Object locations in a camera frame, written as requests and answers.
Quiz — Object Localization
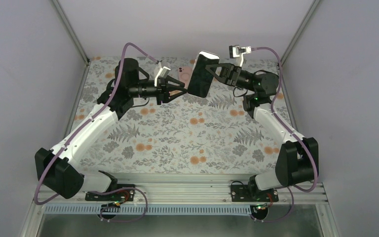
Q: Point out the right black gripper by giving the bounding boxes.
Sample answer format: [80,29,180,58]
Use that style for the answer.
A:
[204,63,255,92]

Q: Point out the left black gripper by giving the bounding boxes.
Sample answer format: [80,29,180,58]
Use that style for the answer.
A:
[130,75,186,105]

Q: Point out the black phone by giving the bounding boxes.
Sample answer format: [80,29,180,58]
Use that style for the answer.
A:
[187,51,220,98]

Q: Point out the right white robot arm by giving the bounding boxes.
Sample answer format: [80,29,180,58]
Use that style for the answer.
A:
[205,63,319,201]

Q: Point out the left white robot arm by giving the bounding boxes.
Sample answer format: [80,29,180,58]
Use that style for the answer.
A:
[35,58,187,200]

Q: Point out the pink phone case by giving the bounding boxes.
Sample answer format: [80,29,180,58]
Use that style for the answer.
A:
[178,66,192,88]

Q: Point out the floral table mat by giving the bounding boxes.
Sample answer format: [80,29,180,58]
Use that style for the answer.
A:
[60,56,297,175]

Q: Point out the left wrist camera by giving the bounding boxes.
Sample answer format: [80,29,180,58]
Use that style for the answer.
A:
[153,61,171,87]

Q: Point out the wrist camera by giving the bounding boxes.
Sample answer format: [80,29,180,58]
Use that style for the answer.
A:
[228,45,252,67]
[153,61,171,87]

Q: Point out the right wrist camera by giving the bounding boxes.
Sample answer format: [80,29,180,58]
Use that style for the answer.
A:
[228,45,252,67]

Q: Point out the aluminium mounting rail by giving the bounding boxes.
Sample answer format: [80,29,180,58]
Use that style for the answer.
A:
[38,173,328,204]

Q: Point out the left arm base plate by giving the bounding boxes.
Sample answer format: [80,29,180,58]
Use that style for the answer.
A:
[85,184,135,202]

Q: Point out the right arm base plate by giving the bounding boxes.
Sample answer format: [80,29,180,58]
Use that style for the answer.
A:
[230,181,279,202]

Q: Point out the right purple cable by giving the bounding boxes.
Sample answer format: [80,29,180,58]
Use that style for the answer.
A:
[251,46,319,194]

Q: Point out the purple cable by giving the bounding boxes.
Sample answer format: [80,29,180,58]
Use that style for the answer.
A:
[251,46,319,194]
[33,42,162,206]

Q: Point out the grey slotted cable duct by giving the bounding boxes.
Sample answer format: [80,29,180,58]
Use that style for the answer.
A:
[44,203,251,216]

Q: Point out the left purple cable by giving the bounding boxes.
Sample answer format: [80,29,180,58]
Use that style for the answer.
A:
[33,42,162,206]

